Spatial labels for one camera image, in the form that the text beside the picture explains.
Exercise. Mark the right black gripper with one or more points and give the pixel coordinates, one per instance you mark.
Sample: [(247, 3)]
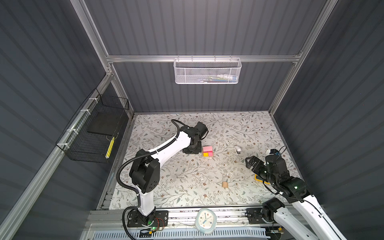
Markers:
[(254, 168)]

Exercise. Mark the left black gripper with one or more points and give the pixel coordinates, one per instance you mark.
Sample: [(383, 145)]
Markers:
[(198, 150)]

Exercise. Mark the light pink rectangular block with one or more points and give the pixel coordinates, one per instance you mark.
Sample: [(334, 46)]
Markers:
[(207, 149)]

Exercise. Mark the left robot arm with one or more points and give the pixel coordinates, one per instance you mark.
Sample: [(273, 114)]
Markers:
[(146, 167)]

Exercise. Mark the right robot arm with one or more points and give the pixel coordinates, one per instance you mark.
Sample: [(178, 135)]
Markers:
[(321, 227)]

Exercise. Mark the yellow calculator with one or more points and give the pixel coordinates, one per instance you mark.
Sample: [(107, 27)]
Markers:
[(258, 178)]

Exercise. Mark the white mini stapler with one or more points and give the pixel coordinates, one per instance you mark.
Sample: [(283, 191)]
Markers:
[(238, 149)]

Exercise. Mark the white round clock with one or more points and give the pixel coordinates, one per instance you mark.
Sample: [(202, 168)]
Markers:
[(206, 221)]

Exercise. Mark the black foam pad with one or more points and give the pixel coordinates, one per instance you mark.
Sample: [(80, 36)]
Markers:
[(106, 124)]

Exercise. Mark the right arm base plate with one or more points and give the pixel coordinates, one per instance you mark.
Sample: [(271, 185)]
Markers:
[(255, 216)]

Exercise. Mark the white wire mesh basket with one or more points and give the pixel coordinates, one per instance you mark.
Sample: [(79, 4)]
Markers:
[(210, 71)]

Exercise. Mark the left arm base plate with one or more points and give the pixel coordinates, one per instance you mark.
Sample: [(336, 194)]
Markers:
[(155, 219)]

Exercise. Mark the black wire basket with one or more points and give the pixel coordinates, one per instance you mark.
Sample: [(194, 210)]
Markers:
[(79, 145)]

